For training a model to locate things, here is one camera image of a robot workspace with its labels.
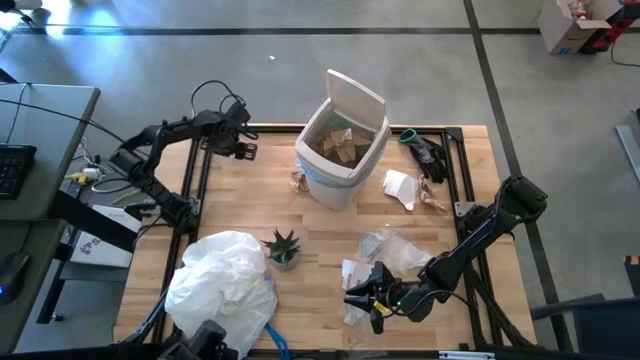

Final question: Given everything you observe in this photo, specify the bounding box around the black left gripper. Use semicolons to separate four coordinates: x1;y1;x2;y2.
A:
199;102;259;161

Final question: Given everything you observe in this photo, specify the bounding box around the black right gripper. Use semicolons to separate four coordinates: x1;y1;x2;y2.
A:
343;260;436;335

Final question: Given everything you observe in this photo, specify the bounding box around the clear plastic bag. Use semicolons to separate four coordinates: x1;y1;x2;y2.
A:
342;258;396;329

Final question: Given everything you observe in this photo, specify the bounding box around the white printed paper slip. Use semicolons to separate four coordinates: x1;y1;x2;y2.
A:
341;258;376;292

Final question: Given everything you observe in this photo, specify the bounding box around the white swing bin lid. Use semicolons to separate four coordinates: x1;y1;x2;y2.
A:
294;68;392;186

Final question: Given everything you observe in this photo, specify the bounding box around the large white plastic bag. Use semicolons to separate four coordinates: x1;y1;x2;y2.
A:
163;229;279;359

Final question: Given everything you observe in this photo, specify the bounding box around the crumpled clear plastic wrap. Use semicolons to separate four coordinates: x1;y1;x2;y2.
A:
358;228;434;277

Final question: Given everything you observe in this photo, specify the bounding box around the succulent in patterned grey pot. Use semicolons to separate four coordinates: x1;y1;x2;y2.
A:
262;227;304;272

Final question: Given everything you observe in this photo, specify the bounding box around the white folded paper sheet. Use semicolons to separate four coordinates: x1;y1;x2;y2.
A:
382;168;421;211

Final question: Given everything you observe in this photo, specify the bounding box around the small crumpled brown paper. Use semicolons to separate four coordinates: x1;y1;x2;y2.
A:
418;175;449;214

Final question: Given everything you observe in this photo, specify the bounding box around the black glove with green cuff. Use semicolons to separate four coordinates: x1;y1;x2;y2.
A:
398;128;450;184

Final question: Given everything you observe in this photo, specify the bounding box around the yellow plug adapter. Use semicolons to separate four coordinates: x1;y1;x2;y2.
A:
63;167;104;185

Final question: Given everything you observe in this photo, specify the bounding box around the black equipment piece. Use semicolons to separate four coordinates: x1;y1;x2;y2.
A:
159;319;240;360

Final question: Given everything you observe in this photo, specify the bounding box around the white printed box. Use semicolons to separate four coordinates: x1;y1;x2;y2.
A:
69;204;144;269

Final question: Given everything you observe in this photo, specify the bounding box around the grey desk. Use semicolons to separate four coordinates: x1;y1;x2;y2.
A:
0;82;101;351

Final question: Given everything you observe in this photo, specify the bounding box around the black keyboard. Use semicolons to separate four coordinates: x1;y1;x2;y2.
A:
0;143;39;201

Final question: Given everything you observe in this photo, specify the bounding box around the dark office chair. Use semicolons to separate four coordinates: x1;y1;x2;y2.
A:
529;293;640;360

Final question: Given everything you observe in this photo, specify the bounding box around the black computer mouse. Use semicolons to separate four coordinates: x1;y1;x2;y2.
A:
0;252;31;305

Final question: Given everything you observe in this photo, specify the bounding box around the grey metal bar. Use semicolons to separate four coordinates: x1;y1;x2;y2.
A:
615;124;640;184

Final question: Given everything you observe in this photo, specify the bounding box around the open cardboard box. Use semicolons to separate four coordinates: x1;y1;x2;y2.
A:
537;0;626;55

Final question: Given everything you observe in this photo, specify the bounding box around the red box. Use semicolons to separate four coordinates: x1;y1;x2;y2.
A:
579;4;640;55

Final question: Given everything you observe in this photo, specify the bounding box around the black aluminium table frame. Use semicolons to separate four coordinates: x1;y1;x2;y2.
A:
119;123;539;351

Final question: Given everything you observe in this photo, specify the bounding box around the black desk cable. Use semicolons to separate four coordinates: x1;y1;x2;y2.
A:
0;82;126;146

